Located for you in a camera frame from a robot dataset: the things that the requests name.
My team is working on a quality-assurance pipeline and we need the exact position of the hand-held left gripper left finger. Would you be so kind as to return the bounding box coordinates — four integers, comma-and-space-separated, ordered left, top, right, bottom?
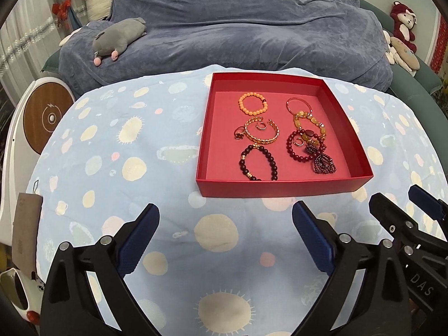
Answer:
40, 202, 161, 336

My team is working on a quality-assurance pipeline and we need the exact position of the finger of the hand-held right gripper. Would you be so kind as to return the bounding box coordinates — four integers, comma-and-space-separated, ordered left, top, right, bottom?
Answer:
368, 192, 426, 258
409, 184, 448, 242

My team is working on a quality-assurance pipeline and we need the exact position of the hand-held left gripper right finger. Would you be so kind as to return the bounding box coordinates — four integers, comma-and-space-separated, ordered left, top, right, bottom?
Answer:
291, 200, 410, 336

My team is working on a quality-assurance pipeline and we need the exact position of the garnet beaded heart pendant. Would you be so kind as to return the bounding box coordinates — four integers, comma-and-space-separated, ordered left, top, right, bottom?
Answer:
304, 143, 339, 176

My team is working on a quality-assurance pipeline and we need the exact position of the dark red bead bracelet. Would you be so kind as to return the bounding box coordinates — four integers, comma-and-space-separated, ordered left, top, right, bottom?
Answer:
286, 129, 328, 164

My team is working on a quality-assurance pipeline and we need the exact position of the amber chunky stone bracelet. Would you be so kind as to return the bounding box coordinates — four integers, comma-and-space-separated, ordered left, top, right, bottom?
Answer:
292, 110, 330, 148

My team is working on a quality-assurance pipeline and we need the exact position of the dark brown bead bracelet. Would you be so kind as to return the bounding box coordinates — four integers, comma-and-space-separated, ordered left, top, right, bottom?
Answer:
239, 143, 279, 182

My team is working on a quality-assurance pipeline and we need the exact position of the gold ornate bangle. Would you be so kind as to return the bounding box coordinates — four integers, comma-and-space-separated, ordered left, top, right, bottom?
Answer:
244, 117, 281, 146

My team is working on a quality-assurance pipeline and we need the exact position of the red cardboard box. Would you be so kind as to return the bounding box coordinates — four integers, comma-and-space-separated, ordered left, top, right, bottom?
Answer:
195, 72, 374, 197

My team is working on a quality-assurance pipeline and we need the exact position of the rose gold bangle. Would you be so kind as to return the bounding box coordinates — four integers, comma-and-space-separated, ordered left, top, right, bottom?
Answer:
286, 97, 314, 117

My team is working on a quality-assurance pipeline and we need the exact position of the yellow-orange bead bracelet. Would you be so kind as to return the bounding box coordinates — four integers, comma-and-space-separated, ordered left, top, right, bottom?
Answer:
238, 92, 268, 115

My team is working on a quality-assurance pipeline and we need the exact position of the light blue printed cloth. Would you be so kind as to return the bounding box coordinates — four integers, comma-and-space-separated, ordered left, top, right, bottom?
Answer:
30, 64, 446, 336

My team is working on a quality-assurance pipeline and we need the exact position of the brown paper tag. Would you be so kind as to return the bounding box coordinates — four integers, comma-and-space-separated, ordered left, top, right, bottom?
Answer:
10, 192, 43, 277

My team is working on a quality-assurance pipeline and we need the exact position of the white rounded object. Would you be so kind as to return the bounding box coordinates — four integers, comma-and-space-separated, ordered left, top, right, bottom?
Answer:
0, 268, 46, 323

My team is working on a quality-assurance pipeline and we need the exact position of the cream plush toy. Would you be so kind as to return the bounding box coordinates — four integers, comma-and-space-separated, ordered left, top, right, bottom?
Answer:
385, 30, 421, 77

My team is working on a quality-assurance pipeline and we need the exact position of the red patterned banner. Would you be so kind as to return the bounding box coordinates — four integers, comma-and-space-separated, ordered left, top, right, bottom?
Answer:
430, 17, 448, 75

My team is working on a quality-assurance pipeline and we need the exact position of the white round wooden-top table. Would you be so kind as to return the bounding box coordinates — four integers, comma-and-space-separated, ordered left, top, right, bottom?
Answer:
0, 79, 75, 242

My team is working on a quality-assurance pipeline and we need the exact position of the red plush toy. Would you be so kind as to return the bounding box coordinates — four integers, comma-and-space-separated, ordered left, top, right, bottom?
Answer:
389, 1, 418, 53

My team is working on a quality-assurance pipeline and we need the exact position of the grey plush toy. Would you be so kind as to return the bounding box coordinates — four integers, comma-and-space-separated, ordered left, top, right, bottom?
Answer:
92, 17, 148, 65

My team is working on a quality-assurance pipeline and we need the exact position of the small white plush part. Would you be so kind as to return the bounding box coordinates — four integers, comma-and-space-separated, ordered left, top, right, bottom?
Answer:
59, 30, 83, 48

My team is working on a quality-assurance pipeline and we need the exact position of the blue-grey velvet blanket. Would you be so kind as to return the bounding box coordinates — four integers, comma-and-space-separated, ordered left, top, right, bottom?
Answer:
58, 0, 394, 93

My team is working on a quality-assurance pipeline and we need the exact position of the white sheer curtain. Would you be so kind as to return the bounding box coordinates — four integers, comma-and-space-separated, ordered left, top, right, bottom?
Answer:
0, 0, 67, 88

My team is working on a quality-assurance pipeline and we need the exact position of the blue curtain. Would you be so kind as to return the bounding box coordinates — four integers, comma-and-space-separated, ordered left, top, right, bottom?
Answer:
58, 0, 86, 30

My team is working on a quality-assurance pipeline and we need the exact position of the red bow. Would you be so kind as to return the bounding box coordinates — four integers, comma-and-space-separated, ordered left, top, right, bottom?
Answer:
52, 1, 72, 20

